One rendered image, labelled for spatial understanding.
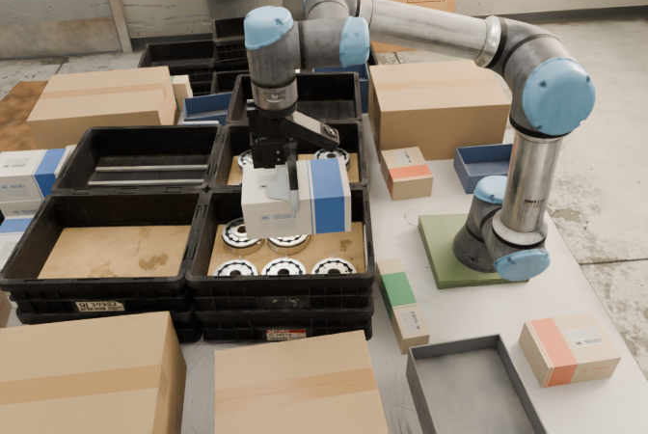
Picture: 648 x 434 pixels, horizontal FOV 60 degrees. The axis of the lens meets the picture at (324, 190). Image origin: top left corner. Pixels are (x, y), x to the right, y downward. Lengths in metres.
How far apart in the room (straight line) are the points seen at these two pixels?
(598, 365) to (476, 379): 0.26
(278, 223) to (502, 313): 0.64
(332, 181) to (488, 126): 0.88
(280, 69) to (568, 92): 0.47
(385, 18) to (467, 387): 0.74
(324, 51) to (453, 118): 0.96
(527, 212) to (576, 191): 1.84
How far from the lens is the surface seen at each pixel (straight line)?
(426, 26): 1.05
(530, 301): 1.49
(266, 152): 0.99
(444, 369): 1.26
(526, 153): 1.11
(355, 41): 0.89
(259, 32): 0.87
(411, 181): 1.66
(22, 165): 1.79
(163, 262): 1.40
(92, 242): 1.51
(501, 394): 1.25
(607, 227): 2.88
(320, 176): 1.07
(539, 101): 1.00
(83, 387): 1.15
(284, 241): 1.34
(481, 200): 1.36
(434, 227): 1.56
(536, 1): 4.71
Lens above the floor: 1.80
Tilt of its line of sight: 40 degrees down
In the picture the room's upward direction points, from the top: 2 degrees counter-clockwise
